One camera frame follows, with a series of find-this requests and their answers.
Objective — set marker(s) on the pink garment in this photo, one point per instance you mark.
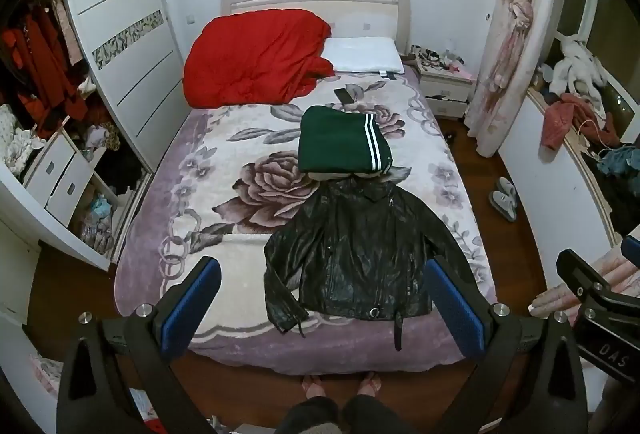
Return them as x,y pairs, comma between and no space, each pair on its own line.
562,121

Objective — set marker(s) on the teal garment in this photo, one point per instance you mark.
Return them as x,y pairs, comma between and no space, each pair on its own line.
617,161

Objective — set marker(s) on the cream folded garment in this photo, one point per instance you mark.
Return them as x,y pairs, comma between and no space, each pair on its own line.
330,175

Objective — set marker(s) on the black leather jacket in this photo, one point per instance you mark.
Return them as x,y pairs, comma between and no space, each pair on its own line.
350,259

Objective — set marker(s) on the floral purple bed blanket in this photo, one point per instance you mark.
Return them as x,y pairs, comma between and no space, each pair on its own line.
225,163

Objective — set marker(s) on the grey slipper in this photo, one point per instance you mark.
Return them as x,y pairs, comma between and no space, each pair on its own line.
507,191
501,206

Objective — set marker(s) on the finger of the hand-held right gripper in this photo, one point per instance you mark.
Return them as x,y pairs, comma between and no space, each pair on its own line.
632,248
580,271

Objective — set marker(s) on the red duvet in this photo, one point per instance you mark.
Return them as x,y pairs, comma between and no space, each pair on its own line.
250,58

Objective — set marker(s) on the person's pink slipper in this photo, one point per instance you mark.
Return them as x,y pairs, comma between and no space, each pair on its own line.
370,384
312,386

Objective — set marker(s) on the dark phone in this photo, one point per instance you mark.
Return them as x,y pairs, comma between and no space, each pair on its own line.
344,96

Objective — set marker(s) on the white plush toy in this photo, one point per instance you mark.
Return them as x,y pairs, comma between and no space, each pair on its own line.
577,68

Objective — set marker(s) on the person's legs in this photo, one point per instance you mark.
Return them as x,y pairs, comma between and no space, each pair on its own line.
365,416

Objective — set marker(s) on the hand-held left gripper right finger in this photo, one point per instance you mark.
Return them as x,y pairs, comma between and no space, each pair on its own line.
455,309

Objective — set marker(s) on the white nightstand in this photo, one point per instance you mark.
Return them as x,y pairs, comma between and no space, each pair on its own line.
445,88

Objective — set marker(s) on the red hanging clothes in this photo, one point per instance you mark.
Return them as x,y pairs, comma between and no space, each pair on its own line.
42,58

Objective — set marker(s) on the beige bed headboard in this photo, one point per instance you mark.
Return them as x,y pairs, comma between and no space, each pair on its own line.
350,8

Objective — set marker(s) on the white wardrobe drawer unit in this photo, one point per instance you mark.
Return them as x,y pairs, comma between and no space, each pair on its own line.
57,176

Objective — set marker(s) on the pink folded cloth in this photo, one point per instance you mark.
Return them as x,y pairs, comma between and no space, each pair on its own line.
555,299

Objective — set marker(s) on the pile of dark clothes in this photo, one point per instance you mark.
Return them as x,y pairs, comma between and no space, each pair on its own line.
612,194

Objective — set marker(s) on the pink floral curtain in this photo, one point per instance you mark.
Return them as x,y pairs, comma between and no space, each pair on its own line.
515,38

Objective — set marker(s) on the white pillow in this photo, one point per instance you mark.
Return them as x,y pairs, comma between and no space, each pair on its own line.
362,54

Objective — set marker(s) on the nightstand clutter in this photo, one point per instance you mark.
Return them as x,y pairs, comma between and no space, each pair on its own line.
430,58

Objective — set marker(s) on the green striped folded garment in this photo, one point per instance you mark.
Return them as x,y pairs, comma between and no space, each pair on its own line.
337,138

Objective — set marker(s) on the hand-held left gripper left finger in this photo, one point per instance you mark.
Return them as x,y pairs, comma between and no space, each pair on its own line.
192,309

